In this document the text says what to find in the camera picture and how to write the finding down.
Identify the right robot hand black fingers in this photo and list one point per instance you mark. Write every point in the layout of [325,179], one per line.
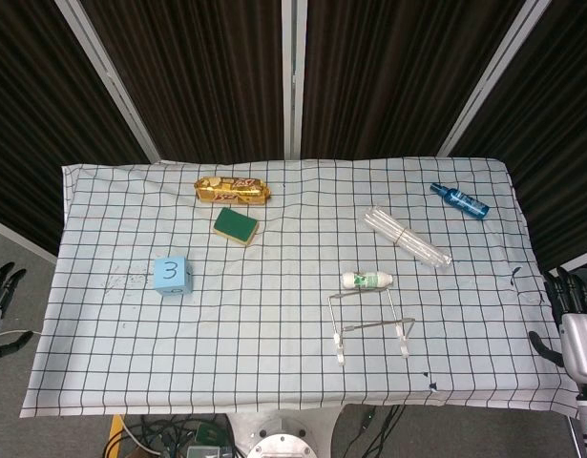
[579,348]

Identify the light blue numbered cube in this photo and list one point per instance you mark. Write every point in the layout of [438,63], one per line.
[171,276]

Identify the white black-grid tablecloth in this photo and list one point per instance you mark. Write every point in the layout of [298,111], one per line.
[283,334]

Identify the yellow floor tape strip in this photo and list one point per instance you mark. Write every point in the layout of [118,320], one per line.
[116,431]

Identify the blue spray bottle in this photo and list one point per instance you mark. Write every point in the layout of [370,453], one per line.
[460,200]

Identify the bundle of clear tubes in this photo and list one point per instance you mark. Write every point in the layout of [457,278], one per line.
[407,236]

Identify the small white green bottle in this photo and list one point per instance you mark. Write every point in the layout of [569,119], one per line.
[367,280]

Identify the green circuit board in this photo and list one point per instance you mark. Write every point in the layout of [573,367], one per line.
[211,435]

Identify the green yellow sponge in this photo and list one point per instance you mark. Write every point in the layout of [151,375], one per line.
[236,225]

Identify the gold snack package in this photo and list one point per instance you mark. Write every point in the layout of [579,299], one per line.
[233,190]

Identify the low aluminium partition rail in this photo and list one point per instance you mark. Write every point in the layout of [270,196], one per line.
[567,269]
[21,238]

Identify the slanted aluminium partition frame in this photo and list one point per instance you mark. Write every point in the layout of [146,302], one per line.
[109,81]
[493,78]

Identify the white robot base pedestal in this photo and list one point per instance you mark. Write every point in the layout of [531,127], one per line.
[283,434]

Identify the upright aluminium partition post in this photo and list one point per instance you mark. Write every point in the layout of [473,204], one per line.
[291,76]

